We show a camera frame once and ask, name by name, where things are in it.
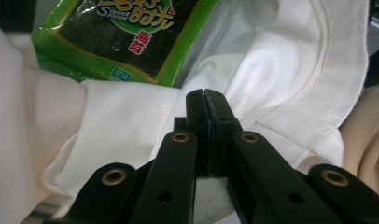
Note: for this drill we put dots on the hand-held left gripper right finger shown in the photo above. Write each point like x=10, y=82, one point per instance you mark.
x=221, y=121

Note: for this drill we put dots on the white patterned tote bag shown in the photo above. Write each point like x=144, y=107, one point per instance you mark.
x=116, y=124

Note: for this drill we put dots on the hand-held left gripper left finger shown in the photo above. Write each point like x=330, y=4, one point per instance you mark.
x=197, y=124

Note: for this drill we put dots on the green seaweed snack packet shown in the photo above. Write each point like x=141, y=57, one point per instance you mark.
x=122, y=34

